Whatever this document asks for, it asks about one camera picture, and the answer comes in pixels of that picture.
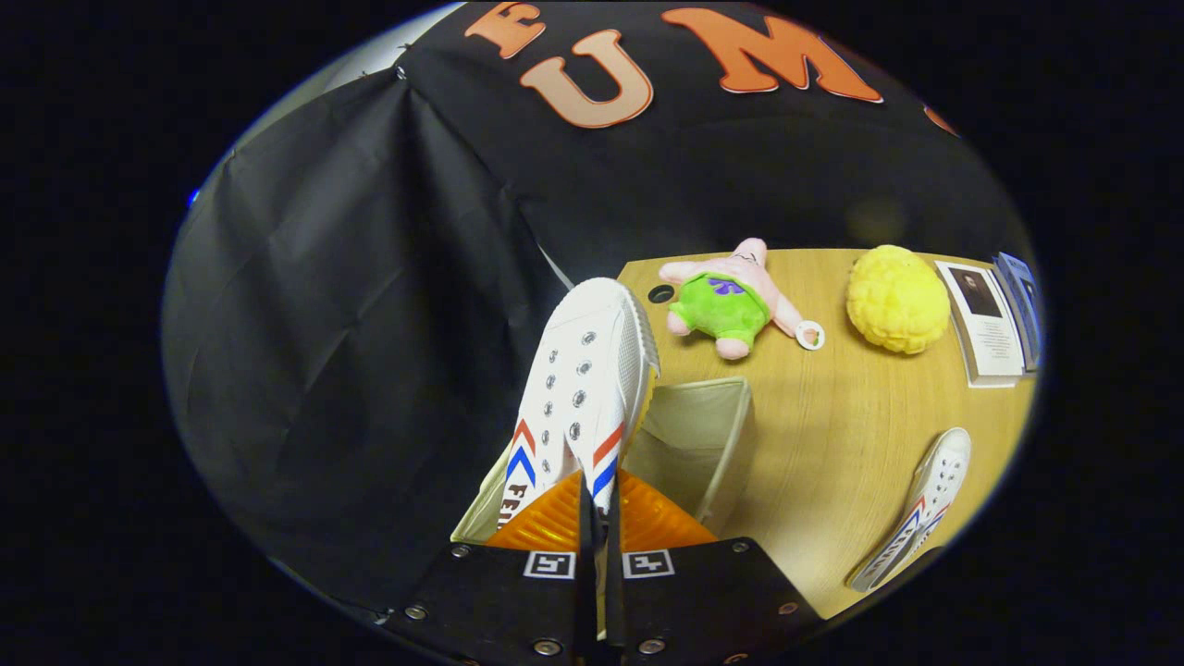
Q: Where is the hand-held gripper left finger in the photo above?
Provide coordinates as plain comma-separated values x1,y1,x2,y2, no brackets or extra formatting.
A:
384,470,598,666

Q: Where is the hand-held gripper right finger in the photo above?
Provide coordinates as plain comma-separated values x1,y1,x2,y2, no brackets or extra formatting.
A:
605,470,824,666

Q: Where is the beige fabric storage box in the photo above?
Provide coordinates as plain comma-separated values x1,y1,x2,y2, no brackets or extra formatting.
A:
450,375,756,549

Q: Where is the white striped canvas shoe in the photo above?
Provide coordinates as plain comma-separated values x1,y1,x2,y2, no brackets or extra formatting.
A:
499,277,661,641
846,427,973,594

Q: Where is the pink star plush toy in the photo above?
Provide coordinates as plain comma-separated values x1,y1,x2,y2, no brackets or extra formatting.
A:
659,238,826,361

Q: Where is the yellow knobbly sponge ball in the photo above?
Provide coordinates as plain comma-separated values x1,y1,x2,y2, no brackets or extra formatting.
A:
846,244,952,356

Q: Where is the white booklet with portrait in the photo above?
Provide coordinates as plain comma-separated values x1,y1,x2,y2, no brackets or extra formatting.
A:
934,260,1026,389

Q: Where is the blue book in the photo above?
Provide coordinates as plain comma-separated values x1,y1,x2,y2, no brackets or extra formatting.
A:
994,252,1045,373

